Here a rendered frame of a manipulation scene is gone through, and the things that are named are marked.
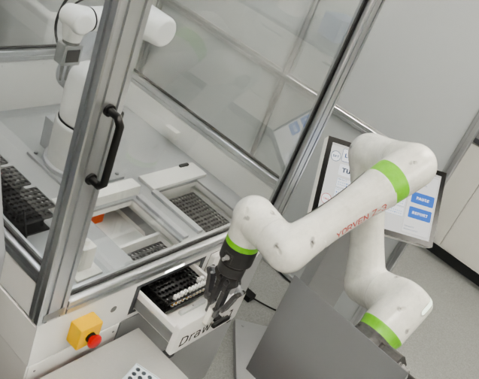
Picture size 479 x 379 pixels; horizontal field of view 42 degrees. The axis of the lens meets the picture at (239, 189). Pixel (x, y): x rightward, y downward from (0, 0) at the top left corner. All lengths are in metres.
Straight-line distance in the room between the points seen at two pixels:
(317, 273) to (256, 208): 1.20
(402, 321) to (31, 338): 0.96
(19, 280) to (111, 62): 0.63
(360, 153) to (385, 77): 1.36
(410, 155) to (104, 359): 0.98
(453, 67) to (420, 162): 1.36
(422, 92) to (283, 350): 1.62
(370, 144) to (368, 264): 0.36
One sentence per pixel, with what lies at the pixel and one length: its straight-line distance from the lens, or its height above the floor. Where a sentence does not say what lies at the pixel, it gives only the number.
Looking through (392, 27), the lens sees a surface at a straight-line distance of 3.06.
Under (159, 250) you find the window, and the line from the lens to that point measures 1.74.
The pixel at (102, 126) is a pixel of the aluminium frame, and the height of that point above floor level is 1.49.
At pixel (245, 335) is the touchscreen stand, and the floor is 0.03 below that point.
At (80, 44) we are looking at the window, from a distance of 1.24.
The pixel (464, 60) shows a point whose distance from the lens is 2.94.
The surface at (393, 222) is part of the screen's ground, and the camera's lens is 2.47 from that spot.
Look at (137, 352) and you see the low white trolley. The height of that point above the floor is 0.76.
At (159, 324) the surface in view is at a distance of 1.77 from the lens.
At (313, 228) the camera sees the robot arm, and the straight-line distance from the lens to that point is 1.47.
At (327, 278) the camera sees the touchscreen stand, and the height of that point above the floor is 0.61.
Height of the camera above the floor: 2.08
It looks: 30 degrees down
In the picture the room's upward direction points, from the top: 23 degrees clockwise
